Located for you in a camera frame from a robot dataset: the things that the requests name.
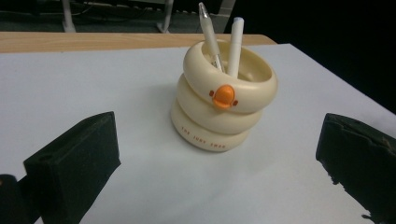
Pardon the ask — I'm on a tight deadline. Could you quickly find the cream ringed duck pen holder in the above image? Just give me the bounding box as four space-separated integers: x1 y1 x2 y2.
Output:
170 38 279 153

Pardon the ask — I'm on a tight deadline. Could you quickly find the clear plastic pen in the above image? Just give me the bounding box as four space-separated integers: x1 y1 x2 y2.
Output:
198 2 226 73

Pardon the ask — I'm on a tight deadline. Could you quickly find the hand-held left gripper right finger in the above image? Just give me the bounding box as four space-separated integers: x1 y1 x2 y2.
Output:
315 112 396 224

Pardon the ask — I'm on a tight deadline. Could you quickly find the white pen with blue cap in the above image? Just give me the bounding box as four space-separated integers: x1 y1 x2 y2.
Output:
226 17 246 78

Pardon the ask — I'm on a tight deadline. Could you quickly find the white metal-frame stand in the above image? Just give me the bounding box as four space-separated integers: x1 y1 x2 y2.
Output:
60 0 176 34

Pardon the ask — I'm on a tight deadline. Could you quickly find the white table mat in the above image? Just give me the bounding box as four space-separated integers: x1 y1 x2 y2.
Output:
0 43 396 224

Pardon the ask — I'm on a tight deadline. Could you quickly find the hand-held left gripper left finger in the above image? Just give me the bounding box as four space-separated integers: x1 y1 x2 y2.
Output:
23 110 122 224

